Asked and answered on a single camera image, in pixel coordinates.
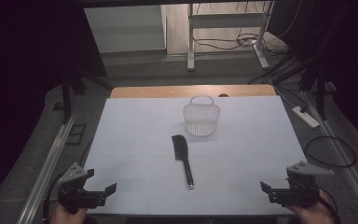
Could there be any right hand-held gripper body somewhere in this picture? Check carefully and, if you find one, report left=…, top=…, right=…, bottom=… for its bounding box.
left=268, top=161, right=336, bottom=208

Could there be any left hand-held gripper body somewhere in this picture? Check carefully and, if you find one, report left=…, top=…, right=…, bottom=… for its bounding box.
left=57, top=161, right=107, bottom=215

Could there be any black comb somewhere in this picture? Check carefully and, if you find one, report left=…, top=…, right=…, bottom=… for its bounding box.
left=171, top=133, right=195, bottom=189

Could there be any white plastic basket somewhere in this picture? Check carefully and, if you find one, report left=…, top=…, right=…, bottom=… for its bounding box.
left=182, top=94, right=221, bottom=138

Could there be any person's left hand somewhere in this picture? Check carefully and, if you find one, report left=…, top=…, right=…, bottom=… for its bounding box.
left=49, top=204, right=89, bottom=224

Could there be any person's right hand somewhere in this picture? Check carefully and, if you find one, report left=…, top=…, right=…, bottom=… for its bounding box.
left=287, top=189, right=337, bottom=224

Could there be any white table mat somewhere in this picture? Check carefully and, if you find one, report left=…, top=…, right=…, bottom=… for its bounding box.
left=81, top=95, right=309, bottom=217

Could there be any white power strip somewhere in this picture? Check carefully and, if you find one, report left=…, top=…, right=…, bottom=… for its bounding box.
left=292, top=105, right=321, bottom=129

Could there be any black tripod stand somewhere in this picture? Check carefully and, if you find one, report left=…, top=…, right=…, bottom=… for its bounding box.
left=273, top=54, right=330, bottom=121
left=59, top=69, right=114, bottom=125

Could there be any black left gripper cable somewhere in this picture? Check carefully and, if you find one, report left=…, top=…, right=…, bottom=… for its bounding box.
left=42, top=172, right=63, bottom=224

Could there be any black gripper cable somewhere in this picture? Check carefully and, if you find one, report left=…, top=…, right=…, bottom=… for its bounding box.
left=318, top=186, right=342, bottom=224
left=42, top=172, right=63, bottom=224

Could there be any aluminium floor rail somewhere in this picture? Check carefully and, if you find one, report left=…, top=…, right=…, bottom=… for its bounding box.
left=16, top=111, right=77, bottom=224
left=302, top=91, right=358, bottom=224

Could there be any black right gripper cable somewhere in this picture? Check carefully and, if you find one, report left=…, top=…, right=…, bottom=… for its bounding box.
left=318, top=186, right=342, bottom=224

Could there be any black rectangular floor frame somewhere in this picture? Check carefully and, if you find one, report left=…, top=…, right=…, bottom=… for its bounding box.
left=64, top=123, right=88, bottom=146

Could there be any black looped floor cable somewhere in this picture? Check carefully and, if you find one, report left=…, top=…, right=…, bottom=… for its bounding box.
left=303, top=135, right=358, bottom=169

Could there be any tangle of floor cables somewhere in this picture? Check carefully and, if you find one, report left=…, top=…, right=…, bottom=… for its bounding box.
left=192, top=29, right=289, bottom=58

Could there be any white metal desk frame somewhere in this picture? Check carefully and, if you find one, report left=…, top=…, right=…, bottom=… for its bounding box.
left=186, top=0, right=275, bottom=72

